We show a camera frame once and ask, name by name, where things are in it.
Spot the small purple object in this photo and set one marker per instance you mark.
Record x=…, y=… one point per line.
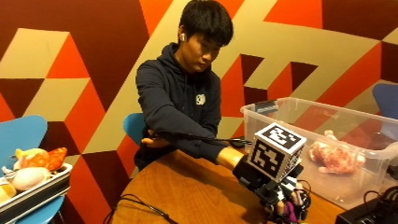
x=292, y=212

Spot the white marker cube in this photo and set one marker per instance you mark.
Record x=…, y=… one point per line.
x=273, y=149

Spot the black electronic device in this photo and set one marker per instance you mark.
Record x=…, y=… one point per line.
x=369, y=211

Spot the pink plush toy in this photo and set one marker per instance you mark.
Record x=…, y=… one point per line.
x=336, y=155

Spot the clear plastic storage bin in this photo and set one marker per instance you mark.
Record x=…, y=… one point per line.
x=352, y=124

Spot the person in navy hoodie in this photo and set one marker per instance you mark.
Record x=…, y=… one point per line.
x=179, y=99

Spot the blue chair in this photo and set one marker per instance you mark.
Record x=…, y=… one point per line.
x=134, y=127
x=21, y=137

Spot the white and grey tray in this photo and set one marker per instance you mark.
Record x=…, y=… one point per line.
x=38, y=193

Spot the orange and yellow plush toy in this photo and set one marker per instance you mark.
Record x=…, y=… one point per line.
x=42, y=158

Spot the white earbud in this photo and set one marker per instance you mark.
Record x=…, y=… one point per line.
x=183, y=37

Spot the white round plush toy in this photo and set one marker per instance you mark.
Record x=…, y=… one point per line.
x=29, y=178

